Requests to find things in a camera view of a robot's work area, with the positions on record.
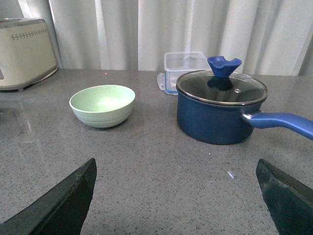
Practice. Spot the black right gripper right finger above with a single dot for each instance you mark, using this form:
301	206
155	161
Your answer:
290	202

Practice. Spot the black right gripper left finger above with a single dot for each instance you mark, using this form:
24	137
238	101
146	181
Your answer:
61	211

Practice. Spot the green bowl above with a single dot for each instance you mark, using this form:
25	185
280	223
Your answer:
103	106

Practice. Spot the dark blue saucepan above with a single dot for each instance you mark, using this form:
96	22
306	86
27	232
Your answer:
224	125

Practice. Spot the glass lid with blue knob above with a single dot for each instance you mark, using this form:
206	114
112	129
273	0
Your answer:
221	85

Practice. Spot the cream toaster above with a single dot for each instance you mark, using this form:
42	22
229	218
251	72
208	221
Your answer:
26	53

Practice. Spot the clear plastic food container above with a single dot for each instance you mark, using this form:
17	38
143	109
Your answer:
177	64

